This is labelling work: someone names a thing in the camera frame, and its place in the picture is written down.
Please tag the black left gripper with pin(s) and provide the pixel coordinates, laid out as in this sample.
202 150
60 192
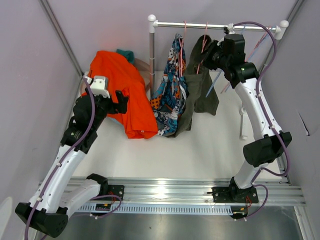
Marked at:
121 107

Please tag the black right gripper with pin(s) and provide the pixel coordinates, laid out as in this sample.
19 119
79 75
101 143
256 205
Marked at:
210 49

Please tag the dark teal shorts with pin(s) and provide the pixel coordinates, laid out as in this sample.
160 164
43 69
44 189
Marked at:
128 54

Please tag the pink hanger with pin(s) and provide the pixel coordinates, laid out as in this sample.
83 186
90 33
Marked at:
181 61
227 86
204 40

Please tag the blue hanger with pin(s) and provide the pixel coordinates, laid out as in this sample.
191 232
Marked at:
213 83
259 43

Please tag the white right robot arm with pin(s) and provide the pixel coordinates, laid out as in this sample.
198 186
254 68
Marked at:
269 142

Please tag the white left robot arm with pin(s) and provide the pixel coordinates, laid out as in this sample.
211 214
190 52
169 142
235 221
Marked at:
50 209

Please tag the olive green shorts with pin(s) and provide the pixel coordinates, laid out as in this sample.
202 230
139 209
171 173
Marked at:
197 86

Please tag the patterned blue orange shorts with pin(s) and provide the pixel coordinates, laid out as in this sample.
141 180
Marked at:
169 100

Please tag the pink translucent plastic basin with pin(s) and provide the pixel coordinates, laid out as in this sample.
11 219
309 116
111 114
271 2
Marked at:
142 72

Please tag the silver white clothes rack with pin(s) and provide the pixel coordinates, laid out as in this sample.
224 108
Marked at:
155 27

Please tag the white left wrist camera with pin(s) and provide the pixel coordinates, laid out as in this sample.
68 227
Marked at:
98 85

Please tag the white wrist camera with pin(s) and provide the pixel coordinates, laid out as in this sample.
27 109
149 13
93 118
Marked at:
229 29
98 85

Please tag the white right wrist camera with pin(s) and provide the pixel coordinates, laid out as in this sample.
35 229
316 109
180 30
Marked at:
229 29

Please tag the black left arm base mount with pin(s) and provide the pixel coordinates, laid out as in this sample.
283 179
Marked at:
116 189

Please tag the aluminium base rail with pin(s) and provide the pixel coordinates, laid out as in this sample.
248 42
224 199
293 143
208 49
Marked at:
188 191

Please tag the grey slotted cable duct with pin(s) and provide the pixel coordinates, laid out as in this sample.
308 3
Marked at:
174 209

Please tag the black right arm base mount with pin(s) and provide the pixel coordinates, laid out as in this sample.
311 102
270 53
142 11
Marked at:
233 194

